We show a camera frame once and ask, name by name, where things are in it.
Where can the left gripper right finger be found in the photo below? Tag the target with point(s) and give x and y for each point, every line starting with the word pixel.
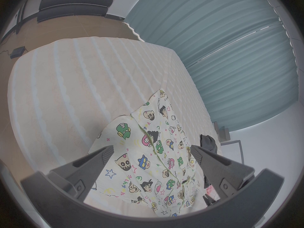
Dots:
pixel 220 174

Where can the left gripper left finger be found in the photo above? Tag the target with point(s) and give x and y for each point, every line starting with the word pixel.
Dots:
pixel 83 174

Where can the white printed pyjama top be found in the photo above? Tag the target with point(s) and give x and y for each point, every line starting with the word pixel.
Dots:
pixel 142 174

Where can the pink garment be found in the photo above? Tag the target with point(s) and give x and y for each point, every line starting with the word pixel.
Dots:
pixel 210 190

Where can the black garment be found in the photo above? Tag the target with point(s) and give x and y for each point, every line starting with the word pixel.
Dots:
pixel 209 142

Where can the grey bedside table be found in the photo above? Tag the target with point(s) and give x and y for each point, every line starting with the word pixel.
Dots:
pixel 222 133

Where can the blue-green curtain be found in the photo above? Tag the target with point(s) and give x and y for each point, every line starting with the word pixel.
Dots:
pixel 225 68

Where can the black power adapter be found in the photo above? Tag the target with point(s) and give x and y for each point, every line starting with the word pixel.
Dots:
pixel 17 52

